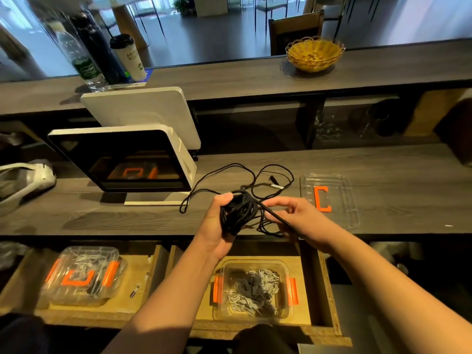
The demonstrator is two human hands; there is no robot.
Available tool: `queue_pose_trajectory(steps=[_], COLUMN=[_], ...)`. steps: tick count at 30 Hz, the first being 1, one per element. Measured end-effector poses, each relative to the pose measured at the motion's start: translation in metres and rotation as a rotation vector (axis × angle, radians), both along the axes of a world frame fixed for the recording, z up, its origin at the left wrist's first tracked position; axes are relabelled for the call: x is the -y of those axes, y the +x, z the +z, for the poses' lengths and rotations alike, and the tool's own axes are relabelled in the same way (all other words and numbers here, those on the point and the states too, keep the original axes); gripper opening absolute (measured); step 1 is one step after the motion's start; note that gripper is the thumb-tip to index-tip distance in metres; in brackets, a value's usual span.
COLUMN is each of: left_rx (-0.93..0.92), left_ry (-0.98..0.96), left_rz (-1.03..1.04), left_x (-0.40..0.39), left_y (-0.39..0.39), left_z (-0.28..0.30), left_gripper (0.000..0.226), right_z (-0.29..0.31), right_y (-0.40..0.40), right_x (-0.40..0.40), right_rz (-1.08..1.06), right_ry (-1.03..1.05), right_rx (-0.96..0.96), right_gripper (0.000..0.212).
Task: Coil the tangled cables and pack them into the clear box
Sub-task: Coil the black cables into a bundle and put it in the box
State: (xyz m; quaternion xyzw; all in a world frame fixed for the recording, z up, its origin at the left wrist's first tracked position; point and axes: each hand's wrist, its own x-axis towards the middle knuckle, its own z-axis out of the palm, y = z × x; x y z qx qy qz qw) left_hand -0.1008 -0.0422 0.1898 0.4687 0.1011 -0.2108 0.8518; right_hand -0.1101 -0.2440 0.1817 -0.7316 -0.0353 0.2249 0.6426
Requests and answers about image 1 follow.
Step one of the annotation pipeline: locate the white customer display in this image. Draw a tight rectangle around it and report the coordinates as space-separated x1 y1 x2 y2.
80 86 202 150

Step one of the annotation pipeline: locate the flat cardboard sheet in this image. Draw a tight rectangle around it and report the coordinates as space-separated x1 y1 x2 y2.
404 88 467 137

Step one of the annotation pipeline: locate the black thermos bottle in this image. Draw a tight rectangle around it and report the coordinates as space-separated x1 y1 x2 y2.
74 12 131 86

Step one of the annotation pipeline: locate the person's right hand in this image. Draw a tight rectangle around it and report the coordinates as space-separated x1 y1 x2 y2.
264 197 345 253

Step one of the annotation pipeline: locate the clear lid orange handle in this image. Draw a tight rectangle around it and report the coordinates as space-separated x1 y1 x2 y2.
46 247 122 299
300 173 360 230

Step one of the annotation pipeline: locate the person's right forearm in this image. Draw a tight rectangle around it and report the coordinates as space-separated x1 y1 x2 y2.
324 232 472 354

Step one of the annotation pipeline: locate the brown wooden chair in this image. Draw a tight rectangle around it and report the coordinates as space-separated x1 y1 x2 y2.
268 11 325 56

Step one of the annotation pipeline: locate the clear plastic water bottle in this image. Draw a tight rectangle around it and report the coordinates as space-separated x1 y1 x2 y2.
52 22 110 91

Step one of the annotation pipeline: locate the bundle of black cables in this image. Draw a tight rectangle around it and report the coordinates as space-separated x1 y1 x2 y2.
179 163 303 239

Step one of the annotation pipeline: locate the white paper coffee cup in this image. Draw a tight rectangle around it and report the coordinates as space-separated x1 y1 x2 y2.
110 34 148 83

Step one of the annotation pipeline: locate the grey wooden bar counter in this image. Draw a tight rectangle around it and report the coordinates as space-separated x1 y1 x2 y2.
0 39 472 117

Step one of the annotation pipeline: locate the black cable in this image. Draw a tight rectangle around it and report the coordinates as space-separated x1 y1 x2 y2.
220 189 261 236

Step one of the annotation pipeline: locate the round wooden table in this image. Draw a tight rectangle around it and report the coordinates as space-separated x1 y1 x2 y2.
111 0 152 49

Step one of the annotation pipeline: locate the clear container drawer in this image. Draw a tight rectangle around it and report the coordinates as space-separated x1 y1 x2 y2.
211 258 299 323
40 245 128 307

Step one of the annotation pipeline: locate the white headset device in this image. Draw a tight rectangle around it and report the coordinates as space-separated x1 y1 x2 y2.
0 160 56 217

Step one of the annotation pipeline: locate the wooden drawer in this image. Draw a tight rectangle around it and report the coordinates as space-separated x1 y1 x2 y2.
168 243 354 347
0 243 171 330

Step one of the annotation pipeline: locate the pile of white containers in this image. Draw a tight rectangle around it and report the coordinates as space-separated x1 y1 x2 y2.
372 243 414 277

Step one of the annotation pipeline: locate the person's left hand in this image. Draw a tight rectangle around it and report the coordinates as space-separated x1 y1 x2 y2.
194 191 238 260

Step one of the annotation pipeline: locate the yellow woven basket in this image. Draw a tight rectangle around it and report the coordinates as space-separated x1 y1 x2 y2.
285 36 346 74

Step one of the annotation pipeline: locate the blue white notebook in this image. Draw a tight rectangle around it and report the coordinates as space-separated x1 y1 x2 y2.
111 68 154 90

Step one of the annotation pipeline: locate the person's left forearm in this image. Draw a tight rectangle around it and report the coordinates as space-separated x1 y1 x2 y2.
103 247 233 354

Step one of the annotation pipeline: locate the white touchscreen monitor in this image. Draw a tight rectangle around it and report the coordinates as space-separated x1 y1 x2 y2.
48 123 199 207

